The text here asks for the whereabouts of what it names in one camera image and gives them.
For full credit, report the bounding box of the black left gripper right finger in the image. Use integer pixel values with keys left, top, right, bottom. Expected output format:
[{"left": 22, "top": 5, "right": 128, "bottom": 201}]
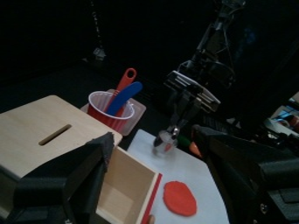
[{"left": 191, "top": 125, "right": 299, "bottom": 224}]

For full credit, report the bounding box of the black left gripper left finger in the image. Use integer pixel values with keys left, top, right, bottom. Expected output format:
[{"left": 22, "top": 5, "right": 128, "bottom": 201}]
[{"left": 5, "top": 131, "right": 118, "bottom": 224}]

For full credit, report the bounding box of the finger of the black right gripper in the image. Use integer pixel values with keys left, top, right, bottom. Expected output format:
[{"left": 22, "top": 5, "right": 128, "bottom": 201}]
[
  {"left": 174, "top": 92, "right": 204, "bottom": 137},
  {"left": 168, "top": 91, "right": 184, "bottom": 132}
]

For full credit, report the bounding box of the red front wooden drawer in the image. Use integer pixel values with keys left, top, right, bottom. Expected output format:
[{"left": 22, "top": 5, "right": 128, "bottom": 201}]
[{"left": 94, "top": 145, "right": 164, "bottom": 224}]

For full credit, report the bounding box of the flat orange dough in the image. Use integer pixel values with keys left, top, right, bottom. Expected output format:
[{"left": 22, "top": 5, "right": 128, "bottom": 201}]
[{"left": 162, "top": 180, "right": 199, "bottom": 218}]

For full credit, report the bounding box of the translucent square tray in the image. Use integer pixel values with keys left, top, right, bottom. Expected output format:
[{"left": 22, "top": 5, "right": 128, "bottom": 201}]
[{"left": 79, "top": 88, "right": 147, "bottom": 137}]

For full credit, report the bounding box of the orange green toy vegetable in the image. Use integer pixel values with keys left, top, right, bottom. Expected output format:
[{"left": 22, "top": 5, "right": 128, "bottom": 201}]
[{"left": 180, "top": 135, "right": 203, "bottom": 158}]

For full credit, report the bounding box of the blue plastic knife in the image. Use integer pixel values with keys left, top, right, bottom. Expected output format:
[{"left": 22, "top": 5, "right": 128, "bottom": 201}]
[{"left": 106, "top": 80, "right": 144, "bottom": 116}]

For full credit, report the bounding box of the red plastic cup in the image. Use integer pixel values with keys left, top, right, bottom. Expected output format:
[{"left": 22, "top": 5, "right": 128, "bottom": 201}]
[{"left": 86, "top": 90, "right": 136, "bottom": 134}]

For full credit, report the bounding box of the orange plastic tool with hole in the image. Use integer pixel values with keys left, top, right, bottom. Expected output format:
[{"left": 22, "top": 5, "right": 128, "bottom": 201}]
[{"left": 104, "top": 67, "right": 139, "bottom": 117}]

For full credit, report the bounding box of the white cutting board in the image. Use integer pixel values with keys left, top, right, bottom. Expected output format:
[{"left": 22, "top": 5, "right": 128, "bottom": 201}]
[{"left": 126, "top": 129, "right": 231, "bottom": 224}]

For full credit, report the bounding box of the light wooden slotted box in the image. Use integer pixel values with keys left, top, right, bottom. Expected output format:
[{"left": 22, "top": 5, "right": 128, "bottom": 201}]
[{"left": 0, "top": 94, "right": 126, "bottom": 221}]

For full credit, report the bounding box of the cluttered background gear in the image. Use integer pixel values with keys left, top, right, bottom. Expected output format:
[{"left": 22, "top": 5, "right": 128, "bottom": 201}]
[{"left": 263, "top": 92, "right": 299, "bottom": 138}]

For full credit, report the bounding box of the thin cord with turnbuckle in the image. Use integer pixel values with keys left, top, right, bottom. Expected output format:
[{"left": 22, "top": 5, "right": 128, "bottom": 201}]
[{"left": 88, "top": 0, "right": 108, "bottom": 63}]

